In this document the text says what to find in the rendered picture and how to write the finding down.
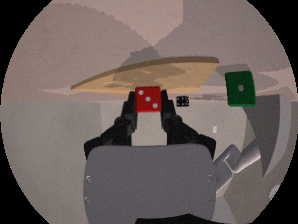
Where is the tan flat mat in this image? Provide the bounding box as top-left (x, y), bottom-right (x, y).
top-left (70, 57), bottom-right (220, 97)

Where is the green die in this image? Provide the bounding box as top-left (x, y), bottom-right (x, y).
top-left (225, 71), bottom-right (256, 107)

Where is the black die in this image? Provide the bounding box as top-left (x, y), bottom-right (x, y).
top-left (176, 96), bottom-right (189, 107)

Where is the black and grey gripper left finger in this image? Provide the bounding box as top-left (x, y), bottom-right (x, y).
top-left (84, 91), bottom-right (138, 161)

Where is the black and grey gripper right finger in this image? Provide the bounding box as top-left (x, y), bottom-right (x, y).
top-left (160, 90), bottom-right (216, 160)

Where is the red die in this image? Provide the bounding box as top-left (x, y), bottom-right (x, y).
top-left (135, 86), bottom-right (161, 112)

